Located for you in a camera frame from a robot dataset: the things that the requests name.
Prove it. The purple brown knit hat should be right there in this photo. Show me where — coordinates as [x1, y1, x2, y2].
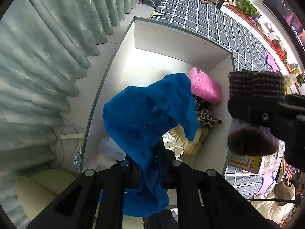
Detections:
[227, 70, 285, 157]

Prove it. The cream yellow scrunchie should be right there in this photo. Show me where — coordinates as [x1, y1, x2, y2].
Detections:
[169, 125, 209, 157]

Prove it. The white dotted scrunchie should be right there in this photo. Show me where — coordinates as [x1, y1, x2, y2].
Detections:
[162, 132, 184, 159]

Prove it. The leopard print scrunchie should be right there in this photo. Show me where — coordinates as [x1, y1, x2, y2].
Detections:
[193, 94, 222, 128]

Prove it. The pink foam sponge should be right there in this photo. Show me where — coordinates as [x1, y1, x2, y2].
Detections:
[188, 67, 222, 104]

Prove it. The blue mesh cloth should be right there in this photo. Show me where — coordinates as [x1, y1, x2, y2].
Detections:
[102, 72, 199, 217]

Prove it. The light blue fluffy scrunchie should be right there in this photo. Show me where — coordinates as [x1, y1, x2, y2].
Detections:
[100, 136, 126, 161]

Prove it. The cream cushion chair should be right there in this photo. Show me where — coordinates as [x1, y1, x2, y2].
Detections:
[15, 170, 76, 221]

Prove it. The beige jacket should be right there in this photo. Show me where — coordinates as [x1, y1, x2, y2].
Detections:
[250, 183, 296, 224]

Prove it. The red low shelf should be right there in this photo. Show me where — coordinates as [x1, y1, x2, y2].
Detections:
[221, 4, 304, 74]

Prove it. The grey grid carpet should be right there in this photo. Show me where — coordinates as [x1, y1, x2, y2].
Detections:
[149, 0, 285, 198]

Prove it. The green plant on shelf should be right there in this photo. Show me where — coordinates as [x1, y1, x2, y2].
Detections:
[229, 0, 263, 21]

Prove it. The white storage box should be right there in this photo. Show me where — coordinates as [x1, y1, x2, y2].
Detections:
[79, 15, 237, 208]

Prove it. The grey-green curtain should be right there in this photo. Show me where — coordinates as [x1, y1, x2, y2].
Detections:
[1, 0, 139, 228]

